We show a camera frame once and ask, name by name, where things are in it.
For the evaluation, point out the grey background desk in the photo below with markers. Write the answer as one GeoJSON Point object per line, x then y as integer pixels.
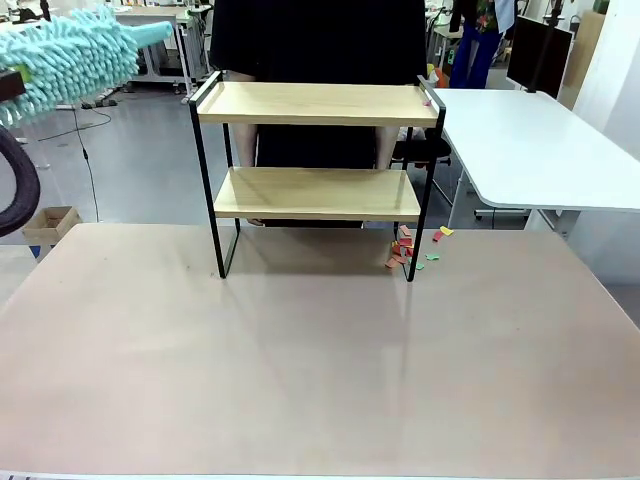
{"type": "Point", "coordinates": [150, 16]}

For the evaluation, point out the open brown cardboard box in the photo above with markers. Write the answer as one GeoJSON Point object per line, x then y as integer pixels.
{"type": "Point", "coordinates": [50, 220]}

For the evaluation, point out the large white table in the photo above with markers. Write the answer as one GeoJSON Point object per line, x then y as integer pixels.
{"type": "Point", "coordinates": [525, 150]}

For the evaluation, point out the person's right hand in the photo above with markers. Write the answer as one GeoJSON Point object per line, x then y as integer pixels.
{"type": "Point", "coordinates": [256, 222]}

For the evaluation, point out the brown board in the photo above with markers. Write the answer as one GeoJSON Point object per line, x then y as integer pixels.
{"type": "Point", "coordinates": [585, 50]}

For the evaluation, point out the teal microfibre duster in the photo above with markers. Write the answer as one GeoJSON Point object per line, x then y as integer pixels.
{"type": "Point", "coordinates": [75, 55]}

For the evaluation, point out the yellow paper scrap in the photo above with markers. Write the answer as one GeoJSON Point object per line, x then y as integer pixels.
{"type": "Point", "coordinates": [446, 230]}

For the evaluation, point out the person in black shirt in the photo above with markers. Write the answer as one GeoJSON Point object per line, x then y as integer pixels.
{"type": "Point", "coordinates": [315, 40]}

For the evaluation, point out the background person blue trousers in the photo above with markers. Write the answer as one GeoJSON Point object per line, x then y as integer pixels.
{"type": "Point", "coordinates": [475, 55]}

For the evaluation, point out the black office chair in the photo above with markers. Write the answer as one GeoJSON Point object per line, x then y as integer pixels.
{"type": "Point", "coordinates": [430, 147]}

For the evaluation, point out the black frame wooden two-tier shelf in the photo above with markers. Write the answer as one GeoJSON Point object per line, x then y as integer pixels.
{"type": "Point", "coordinates": [310, 192]}

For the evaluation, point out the yellow green background object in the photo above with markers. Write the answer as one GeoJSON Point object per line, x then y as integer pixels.
{"type": "Point", "coordinates": [432, 74]}

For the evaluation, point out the black monitor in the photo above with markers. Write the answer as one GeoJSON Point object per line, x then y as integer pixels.
{"type": "Point", "coordinates": [537, 55]}

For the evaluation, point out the black monitor pole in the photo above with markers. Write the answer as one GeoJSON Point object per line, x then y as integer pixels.
{"type": "Point", "coordinates": [556, 7]}

